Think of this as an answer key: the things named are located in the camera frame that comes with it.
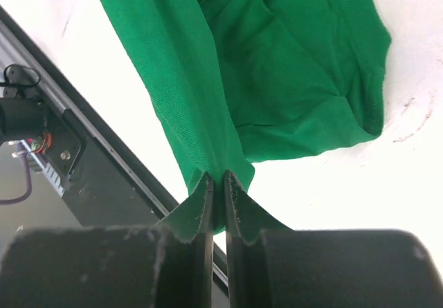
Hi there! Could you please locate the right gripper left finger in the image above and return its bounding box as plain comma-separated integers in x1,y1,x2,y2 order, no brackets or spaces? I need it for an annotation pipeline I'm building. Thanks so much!
1,174,214,307

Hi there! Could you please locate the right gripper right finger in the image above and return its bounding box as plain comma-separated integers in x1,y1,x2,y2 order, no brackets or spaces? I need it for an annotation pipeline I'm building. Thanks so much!
224,172,442,308

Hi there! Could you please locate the green t shirt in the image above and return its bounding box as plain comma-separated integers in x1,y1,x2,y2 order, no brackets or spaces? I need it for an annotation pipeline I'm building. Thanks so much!
90,0,392,236

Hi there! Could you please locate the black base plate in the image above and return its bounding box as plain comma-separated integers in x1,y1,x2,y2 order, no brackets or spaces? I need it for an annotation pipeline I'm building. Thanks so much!
1,11,228,307

